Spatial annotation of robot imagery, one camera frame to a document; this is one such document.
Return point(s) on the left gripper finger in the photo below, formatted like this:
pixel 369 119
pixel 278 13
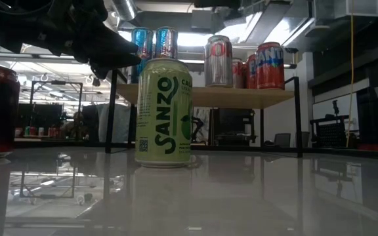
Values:
pixel 110 39
pixel 117 64

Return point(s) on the blue silver Red Bull can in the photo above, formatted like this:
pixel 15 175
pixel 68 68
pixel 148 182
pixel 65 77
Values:
pixel 143 39
pixel 166 42

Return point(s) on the green Sanzo can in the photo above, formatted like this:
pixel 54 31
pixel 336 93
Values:
pixel 162 124

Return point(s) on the grey ceiling unit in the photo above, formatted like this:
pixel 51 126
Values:
pixel 202 19

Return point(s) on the grey fabric cover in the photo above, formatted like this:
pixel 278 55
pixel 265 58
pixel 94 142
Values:
pixel 117 123

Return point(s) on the black monitor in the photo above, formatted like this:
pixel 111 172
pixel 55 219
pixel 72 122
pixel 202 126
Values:
pixel 41 116

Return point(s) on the wooden shelf with black legs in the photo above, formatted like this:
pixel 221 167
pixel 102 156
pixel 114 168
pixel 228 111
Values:
pixel 241 98

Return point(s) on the black desk with monitor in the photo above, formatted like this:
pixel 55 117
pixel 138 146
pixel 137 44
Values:
pixel 231 124

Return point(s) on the white ceiling box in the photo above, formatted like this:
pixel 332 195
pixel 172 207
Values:
pixel 359 8

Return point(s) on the grey office chair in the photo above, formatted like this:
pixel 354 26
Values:
pixel 282 140
pixel 306 139

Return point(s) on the black perforated cart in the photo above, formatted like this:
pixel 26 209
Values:
pixel 330 134

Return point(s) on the silver ventilation duct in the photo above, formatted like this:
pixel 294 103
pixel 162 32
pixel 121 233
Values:
pixel 123 10

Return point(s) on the black metal rack frame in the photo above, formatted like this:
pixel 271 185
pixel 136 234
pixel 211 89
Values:
pixel 56 82

